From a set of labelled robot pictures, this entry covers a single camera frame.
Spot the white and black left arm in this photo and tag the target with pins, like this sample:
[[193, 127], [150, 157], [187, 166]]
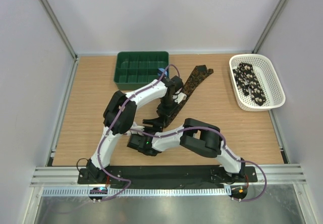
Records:
[[119, 118]]

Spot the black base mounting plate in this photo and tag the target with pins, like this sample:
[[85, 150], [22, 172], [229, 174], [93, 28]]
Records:
[[180, 177]]

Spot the rolled blue striped tie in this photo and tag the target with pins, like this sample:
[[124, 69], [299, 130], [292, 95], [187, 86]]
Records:
[[161, 71]]

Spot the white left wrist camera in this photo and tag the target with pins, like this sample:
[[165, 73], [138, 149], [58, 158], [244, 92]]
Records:
[[180, 97]]

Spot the black tie with white pattern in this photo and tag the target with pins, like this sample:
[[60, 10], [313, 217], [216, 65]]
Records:
[[247, 81]]

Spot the white perforated plastic basket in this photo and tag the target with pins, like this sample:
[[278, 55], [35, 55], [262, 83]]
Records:
[[266, 74]]

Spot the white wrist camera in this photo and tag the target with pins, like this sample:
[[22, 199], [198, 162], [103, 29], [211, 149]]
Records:
[[180, 97], [137, 130]]

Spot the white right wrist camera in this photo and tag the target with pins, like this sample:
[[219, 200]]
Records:
[[137, 130]]

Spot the white slotted cable duct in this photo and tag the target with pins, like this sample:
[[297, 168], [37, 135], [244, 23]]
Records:
[[99, 192]]

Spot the black tie with gold keys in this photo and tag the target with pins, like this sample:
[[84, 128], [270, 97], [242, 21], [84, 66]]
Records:
[[197, 76]]

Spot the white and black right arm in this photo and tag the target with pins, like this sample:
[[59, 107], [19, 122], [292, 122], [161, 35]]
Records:
[[201, 138]]

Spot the green divided organizer tray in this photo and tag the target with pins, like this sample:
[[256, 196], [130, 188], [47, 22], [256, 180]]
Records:
[[135, 69]]

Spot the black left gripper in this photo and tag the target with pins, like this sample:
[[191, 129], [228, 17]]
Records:
[[161, 112]]

